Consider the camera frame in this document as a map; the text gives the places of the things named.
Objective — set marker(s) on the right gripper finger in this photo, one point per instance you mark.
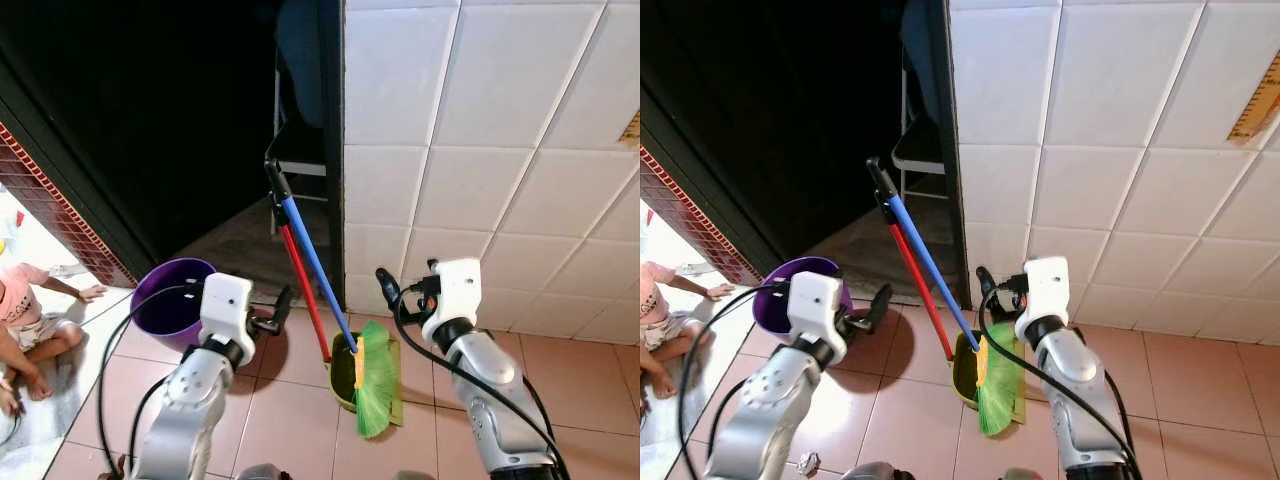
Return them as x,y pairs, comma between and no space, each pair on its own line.
388,285
986,280

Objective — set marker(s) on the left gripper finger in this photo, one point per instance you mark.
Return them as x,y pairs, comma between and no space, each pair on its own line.
284,305
883,303

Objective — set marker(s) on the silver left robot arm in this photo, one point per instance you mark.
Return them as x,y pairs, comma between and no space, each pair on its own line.
775,410
190,410

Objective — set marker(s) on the purple plastic bucket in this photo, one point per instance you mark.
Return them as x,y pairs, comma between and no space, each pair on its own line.
165,320
775,312

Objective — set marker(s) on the white folding chair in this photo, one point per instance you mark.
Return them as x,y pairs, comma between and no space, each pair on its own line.
915,150
305,150

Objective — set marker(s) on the crumpled white paper ball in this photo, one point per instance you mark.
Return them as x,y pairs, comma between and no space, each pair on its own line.
808,464

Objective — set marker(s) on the grey robot left leg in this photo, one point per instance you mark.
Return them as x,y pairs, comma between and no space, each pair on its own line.
870,473
262,473

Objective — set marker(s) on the grey robot leg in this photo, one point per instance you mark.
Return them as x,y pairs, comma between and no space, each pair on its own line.
870,473
1020,475
262,473
415,476

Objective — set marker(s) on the grey robot right leg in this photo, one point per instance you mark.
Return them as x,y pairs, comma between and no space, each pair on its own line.
1020,475
415,476

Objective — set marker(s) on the red tile door trim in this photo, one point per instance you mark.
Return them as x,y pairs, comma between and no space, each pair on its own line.
60,210
700,222

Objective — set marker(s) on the child in pink shirt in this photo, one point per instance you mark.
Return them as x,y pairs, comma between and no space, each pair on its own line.
18,300
655,300

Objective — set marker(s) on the dark blue hanging cloth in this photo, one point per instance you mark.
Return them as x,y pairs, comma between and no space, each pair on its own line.
920,50
300,60

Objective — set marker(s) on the wooden ruler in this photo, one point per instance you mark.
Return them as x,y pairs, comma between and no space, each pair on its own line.
1255,112
632,130

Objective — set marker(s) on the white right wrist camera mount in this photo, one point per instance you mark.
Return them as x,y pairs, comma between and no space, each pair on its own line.
1045,290
455,290

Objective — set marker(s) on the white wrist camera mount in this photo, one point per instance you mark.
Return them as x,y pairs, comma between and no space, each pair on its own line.
228,305
455,290
1045,290
818,305

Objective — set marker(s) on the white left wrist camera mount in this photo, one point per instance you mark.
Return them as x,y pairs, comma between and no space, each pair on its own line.
228,305
818,305

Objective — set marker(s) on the dark door frame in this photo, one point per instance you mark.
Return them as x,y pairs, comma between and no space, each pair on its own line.
952,150
332,150

